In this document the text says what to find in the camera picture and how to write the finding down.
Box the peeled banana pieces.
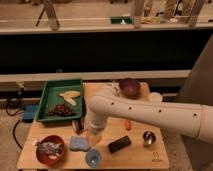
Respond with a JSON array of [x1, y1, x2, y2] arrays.
[[59, 91, 80, 106]]

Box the orange carrot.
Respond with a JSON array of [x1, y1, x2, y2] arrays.
[[125, 120, 131, 131]]

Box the small metal cup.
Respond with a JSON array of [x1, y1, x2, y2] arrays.
[[143, 131, 156, 147]]

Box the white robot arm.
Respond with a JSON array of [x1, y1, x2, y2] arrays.
[[87, 86, 213, 144]]

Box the black cable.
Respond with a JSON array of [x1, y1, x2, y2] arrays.
[[4, 89, 25, 150]]

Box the blue sponge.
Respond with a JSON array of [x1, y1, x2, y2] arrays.
[[69, 136, 90, 151]]

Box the small black white can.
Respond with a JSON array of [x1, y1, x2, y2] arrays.
[[72, 120, 83, 135]]

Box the dark grape bunch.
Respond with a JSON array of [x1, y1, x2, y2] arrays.
[[47, 103, 74, 117]]

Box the blue box on floor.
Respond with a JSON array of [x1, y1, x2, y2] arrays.
[[23, 105, 38, 123]]

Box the blue plastic cup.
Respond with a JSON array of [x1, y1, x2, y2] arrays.
[[85, 149, 102, 168]]

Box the crumpled silver foil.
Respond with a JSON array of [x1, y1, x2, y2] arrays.
[[37, 142, 63, 156]]

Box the green box in background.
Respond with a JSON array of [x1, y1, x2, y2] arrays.
[[110, 16, 132, 24]]

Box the white paper cup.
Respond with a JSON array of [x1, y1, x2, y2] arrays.
[[148, 92, 163, 102]]

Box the black rectangular block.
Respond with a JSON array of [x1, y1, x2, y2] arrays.
[[108, 136, 131, 153]]

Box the green plastic tray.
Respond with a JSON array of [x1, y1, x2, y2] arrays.
[[36, 78, 83, 124]]

